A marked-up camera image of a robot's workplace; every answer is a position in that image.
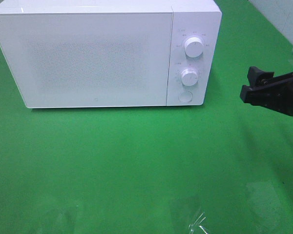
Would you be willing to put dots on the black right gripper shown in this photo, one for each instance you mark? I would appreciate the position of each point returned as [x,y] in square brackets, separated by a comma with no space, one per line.
[279,99]

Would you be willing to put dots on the white microwave knob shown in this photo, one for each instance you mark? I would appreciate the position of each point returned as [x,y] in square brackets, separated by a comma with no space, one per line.
[193,46]
[189,77]

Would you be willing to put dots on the round door release button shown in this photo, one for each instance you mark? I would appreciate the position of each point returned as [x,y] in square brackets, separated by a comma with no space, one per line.
[185,96]

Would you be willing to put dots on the white microwave door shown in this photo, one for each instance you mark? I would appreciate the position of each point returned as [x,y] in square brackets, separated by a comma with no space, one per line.
[88,60]

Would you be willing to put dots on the clear tape patch right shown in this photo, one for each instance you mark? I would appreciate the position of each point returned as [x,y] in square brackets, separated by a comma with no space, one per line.
[265,207]

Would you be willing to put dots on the clear tape strip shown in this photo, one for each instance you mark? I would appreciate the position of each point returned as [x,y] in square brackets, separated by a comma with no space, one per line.
[197,226]

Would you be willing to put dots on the white microwave oven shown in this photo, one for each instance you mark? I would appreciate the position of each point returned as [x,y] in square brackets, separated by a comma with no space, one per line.
[189,18]

